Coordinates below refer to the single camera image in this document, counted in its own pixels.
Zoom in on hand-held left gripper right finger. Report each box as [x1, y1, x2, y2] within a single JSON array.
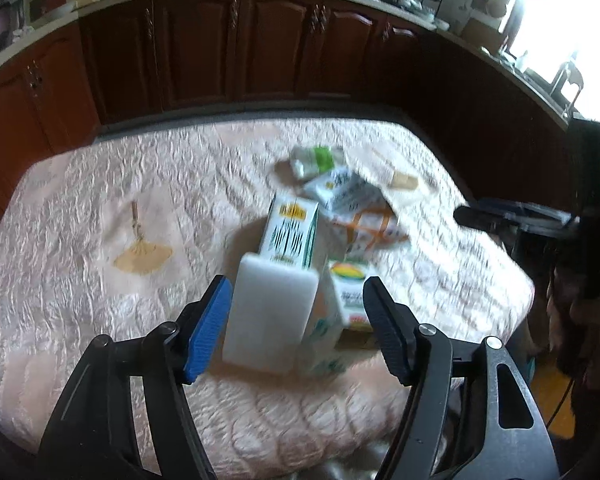
[[362, 276, 561, 480]]

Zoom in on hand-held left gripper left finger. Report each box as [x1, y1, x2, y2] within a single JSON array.
[[37, 275, 233, 480]]

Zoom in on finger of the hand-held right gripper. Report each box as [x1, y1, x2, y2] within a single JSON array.
[[475, 197, 576, 218], [452, 205, 581, 235]]

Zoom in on yellow green printed carton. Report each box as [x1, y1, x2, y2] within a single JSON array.
[[297, 259, 381, 378]]

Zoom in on white foam block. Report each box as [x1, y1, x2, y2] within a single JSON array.
[[222, 252, 322, 376]]

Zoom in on orange patterned white packet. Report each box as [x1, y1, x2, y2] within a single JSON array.
[[327, 205, 411, 261]]

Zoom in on beige wooden stick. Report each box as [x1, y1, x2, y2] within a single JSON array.
[[372, 149, 420, 191]]

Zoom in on tall green white carton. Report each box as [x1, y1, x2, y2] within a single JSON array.
[[257, 194, 328, 271]]

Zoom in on white green plastic packet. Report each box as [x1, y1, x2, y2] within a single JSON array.
[[302, 169, 386, 213]]

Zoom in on green white wrapper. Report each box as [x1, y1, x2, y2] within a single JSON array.
[[290, 145, 346, 179]]

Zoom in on person's right hand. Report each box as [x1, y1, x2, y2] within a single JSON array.
[[550, 265, 600, 386]]

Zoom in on sink faucet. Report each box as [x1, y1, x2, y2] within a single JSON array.
[[547, 60, 587, 111]]

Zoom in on wooden cutting board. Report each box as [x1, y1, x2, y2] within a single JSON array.
[[462, 17, 506, 54]]

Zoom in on window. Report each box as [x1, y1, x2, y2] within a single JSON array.
[[500, 0, 600, 126]]

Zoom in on wooden lower cabinets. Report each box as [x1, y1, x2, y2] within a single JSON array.
[[0, 0, 581, 281]]

